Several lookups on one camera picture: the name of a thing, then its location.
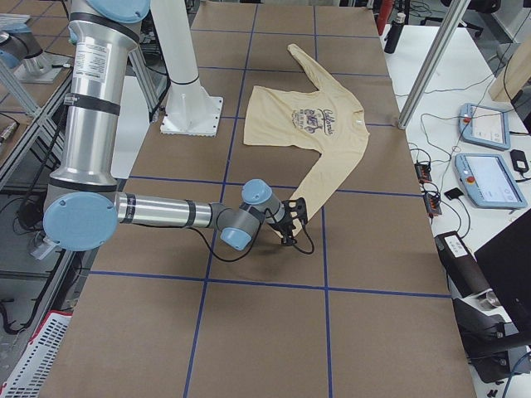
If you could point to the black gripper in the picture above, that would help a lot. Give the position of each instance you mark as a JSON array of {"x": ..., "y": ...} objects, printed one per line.
[{"x": 284, "y": 229}]

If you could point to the cream long-sleeve graphic shirt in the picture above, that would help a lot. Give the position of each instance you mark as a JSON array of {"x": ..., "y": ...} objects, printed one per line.
[{"x": 329, "y": 121}]

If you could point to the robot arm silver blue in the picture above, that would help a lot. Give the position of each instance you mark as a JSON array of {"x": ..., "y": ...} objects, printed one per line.
[{"x": 83, "y": 205}]

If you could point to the near orange circuit board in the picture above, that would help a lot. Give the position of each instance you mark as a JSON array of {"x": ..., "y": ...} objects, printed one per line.
[{"x": 432, "y": 203}]

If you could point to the orange circuit board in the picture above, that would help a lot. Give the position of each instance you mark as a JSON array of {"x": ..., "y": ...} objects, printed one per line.
[
  {"x": 432, "y": 203},
  {"x": 423, "y": 172}
]

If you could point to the far orange circuit board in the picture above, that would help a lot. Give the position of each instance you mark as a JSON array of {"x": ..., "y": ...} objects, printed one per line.
[{"x": 423, "y": 172}]

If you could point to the black small square pad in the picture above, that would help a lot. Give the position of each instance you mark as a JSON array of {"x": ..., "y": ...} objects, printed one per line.
[{"x": 454, "y": 194}]

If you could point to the near blue teach pendant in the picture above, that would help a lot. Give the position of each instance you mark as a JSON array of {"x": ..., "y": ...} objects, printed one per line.
[{"x": 488, "y": 181}]

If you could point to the blue teach pendant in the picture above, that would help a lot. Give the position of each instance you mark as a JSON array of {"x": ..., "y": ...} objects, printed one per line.
[
  {"x": 484, "y": 126},
  {"x": 488, "y": 181}
]

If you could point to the far blue teach pendant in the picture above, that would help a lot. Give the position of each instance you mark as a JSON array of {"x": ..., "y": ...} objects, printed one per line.
[{"x": 484, "y": 126}]

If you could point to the black monitor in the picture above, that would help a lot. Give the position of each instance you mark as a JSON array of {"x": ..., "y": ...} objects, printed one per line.
[{"x": 505, "y": 263}]

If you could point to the black water bottle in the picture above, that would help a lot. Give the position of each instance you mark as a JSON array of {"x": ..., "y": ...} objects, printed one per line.
[{"x": 394, "y": 33}]

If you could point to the black power adapter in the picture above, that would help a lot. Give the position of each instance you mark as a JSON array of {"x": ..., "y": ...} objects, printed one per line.
[{"x": 519, "y": 160}]

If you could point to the white perforated basket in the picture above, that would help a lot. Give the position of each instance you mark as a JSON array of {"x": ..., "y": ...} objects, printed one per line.
[{"x": 33, "y": 368}]

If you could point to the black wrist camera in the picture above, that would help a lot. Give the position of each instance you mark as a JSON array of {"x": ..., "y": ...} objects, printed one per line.
[{"x": 296, "y": 209}]

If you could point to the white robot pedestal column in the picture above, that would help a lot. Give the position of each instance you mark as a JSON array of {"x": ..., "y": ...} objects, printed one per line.
[{"x": 189, "y": 109}]

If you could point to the aluminium frame post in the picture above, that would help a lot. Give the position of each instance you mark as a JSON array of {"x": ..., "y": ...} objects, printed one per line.
[{"x": 438, "y": 47}]

